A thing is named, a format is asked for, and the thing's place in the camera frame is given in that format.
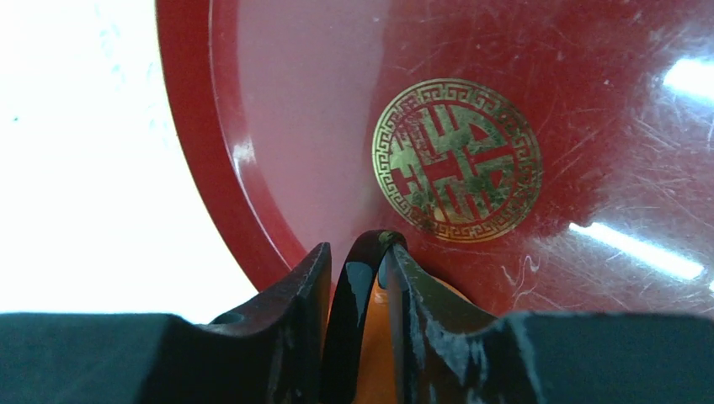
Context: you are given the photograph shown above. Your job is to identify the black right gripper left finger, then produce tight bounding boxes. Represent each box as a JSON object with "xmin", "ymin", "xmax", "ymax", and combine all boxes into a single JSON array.
[{"xmin": 1, "ymin": 242, "xmax": 332, "ymax": 403}]

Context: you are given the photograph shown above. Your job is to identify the orange mug black handle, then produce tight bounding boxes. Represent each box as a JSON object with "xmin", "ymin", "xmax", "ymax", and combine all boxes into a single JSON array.
[{"xmin": 319, "ymin": 230, "xmax": 491, "ymax": 403}]

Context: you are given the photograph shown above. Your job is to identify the floral fern tablecloth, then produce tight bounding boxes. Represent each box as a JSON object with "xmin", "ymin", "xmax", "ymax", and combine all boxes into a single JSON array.
[{"xmin": 1, "ymin": 1, "xmax": 256, "ymax": 323}]

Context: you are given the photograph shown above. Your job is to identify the round red plate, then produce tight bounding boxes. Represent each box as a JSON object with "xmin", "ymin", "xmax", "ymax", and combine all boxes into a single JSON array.
[{"xmin": 156, "ymin": 1, "xmax": 713, "ymax": 316}]

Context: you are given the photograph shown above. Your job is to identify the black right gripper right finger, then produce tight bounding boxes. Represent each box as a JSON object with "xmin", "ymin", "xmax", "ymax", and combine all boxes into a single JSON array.
[{"xmin": 386, "ymin": 246, "xmax": 713, "ymax": 403}]

